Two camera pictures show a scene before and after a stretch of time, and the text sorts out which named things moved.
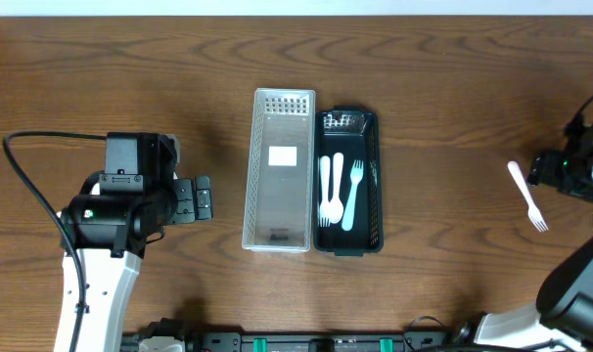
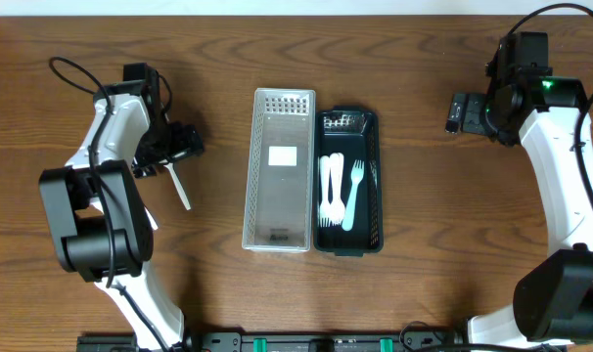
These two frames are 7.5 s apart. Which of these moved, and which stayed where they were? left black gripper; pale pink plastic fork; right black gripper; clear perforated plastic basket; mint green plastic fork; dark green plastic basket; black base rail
Moved: right black gripper; left black gripper
Stayed: mint green plastic fork; black base rail; clear perforated plastic basket; dark green plastic basket; pale pink plastic fork
